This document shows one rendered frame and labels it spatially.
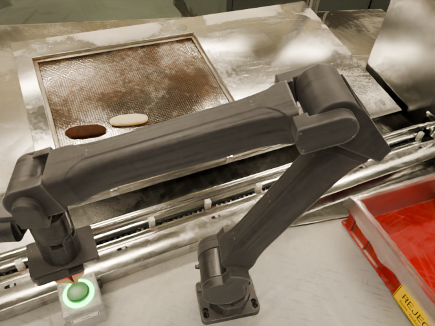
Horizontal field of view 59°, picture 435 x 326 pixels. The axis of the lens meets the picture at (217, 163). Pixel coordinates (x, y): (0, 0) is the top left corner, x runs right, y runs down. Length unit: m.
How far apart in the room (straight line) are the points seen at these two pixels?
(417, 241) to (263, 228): 0.54
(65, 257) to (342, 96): 0.45
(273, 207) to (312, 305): 0.35
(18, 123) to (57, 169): 0.80
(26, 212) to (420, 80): 1.11
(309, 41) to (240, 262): 0.96
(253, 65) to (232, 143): 0.83
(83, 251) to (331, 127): 0.43
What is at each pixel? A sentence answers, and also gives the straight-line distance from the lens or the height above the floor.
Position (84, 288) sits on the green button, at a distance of 0.78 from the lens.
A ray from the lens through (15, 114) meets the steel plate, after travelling 1.33.
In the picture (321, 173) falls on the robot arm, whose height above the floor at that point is 1.22.
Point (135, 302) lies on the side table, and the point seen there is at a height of 0.82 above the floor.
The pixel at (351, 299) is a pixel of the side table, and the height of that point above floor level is 0.82.
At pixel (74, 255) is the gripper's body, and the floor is 1.05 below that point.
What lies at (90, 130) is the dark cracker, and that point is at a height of 0.93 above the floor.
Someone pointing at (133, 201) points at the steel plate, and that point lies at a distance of 0.99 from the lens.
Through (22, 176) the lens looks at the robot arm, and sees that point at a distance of 0.53.
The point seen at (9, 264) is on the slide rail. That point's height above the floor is 0.85.
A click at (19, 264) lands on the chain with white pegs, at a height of 0.87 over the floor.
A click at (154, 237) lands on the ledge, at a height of 0.86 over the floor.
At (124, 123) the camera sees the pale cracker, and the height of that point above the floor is 0.93.
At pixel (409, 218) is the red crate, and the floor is 0.82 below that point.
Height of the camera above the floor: 1.58
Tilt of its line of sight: 45 degrees down
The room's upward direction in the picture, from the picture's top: 5 degrees clockwise
